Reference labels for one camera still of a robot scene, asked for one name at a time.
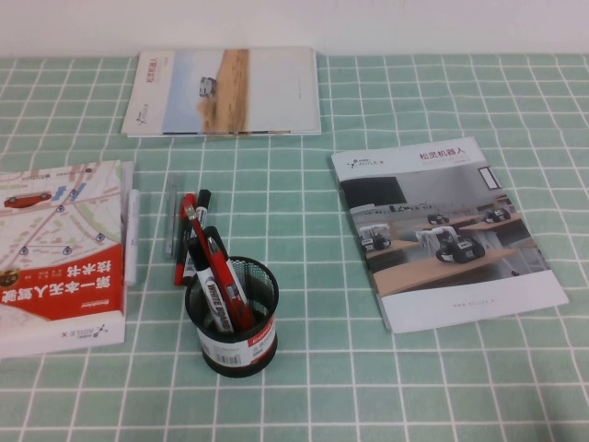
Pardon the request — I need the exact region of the grey pen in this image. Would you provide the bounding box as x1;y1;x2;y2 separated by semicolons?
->
164;173;185;262

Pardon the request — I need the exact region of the white pen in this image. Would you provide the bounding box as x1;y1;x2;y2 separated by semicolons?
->
122;188;142;286

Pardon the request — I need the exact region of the red white map book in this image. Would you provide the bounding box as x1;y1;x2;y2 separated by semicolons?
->
0;159;128;359

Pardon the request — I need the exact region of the classroom robots brochure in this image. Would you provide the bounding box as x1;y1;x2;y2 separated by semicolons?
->
329;135;571;335

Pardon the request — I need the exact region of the desert landscape brochure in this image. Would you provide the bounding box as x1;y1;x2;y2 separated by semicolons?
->
121;45;322;138

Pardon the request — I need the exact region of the black capped marker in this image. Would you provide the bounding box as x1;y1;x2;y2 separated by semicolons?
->
181;188;214;286

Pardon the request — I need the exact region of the green checked tablecloth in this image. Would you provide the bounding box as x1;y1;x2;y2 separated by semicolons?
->
0;53;589;442

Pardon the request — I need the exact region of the black whiteboard marker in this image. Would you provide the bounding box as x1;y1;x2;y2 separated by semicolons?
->
186;237;236;333

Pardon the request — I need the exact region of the black mesh pen holder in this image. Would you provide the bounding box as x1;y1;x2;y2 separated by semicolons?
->
184;255;280;378

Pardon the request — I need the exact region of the red pen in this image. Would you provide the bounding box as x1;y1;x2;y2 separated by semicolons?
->
173;192;197;287

